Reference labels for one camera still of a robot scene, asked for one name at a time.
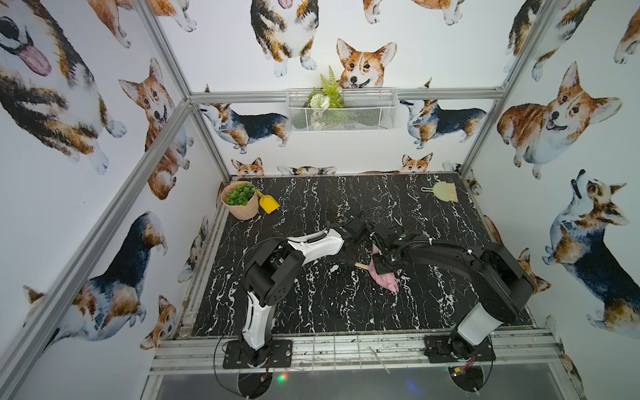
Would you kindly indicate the green fern white flower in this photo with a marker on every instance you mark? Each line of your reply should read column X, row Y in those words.
column 325, row 102

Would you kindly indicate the aluminium front rail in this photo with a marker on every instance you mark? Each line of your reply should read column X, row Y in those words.
column 385, row 351

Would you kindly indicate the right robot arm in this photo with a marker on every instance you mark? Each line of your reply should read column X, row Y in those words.
column 500, row 282

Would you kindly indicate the white wire wall basket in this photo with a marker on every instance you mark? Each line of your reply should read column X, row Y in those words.
column 364, row 110

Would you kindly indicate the yellow toy shovel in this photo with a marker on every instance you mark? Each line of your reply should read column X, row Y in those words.
column 267, row 203

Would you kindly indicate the pink cloth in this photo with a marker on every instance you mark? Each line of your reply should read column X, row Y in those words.
column 384, row 280

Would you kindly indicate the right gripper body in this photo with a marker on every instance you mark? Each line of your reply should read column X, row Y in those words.
column 382, row 262

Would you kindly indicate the beige hand brush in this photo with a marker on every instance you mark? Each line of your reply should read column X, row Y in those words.
column 443, row 191

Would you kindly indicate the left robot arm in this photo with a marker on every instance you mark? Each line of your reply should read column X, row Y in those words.
column 271, row 272

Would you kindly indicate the terracotta pot green plant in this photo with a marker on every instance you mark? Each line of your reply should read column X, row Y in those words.
column 241, row 200

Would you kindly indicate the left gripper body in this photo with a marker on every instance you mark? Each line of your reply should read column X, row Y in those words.
column 357, row 232

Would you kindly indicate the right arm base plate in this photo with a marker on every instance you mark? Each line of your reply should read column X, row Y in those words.
column 453, row 348

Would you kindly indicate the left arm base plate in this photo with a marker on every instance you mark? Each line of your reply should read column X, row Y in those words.
column 277, row 353

